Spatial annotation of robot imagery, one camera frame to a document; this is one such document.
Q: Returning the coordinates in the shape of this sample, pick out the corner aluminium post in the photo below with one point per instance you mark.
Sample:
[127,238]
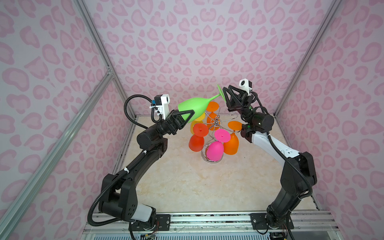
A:
[91,27]
[315,42]

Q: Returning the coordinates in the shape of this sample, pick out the left diagonal aluminium strut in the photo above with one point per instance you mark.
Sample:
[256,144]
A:
[21,204]

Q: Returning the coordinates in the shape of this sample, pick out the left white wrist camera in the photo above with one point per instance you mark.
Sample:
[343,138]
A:
[160,105]

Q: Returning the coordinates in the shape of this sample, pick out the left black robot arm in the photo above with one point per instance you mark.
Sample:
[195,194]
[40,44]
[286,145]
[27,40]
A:
[118,199]

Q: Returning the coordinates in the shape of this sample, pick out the right corner aluminium post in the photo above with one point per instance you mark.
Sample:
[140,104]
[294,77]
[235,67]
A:
[315,42]

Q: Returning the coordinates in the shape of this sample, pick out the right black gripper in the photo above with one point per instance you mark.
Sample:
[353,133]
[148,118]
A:
[245,106]

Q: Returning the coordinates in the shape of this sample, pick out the pink wine glass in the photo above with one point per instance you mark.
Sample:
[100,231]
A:
[215,150]

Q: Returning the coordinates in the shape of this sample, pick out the left corner aluminium post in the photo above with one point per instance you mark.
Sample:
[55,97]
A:
[91,27]

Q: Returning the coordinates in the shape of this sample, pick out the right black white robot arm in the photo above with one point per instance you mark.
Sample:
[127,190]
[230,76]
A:
[298,175]

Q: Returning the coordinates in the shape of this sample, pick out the yellow wine glass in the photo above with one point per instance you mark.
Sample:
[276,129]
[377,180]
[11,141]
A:
[199,120]

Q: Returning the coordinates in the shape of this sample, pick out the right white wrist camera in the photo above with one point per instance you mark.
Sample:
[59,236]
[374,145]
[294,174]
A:
[246,86]

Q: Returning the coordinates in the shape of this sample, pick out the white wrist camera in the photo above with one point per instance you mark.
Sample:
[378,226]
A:
[160,105]
[246,86]

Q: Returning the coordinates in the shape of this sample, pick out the green wine glass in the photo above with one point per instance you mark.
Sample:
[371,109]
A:
[195,107]

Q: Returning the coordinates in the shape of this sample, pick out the chrome wire glass rack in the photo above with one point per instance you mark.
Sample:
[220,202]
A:
[210,136]

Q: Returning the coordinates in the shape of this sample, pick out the red wine glass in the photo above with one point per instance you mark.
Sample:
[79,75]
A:
[197,141]

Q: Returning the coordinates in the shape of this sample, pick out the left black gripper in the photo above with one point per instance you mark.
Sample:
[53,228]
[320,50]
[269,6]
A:
[174,123]

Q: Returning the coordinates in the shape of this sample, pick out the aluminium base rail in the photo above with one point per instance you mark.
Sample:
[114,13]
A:
[303,224]

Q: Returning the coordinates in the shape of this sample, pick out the orange wine glass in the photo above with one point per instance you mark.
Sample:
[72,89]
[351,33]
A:
[231,147]
[213,109]

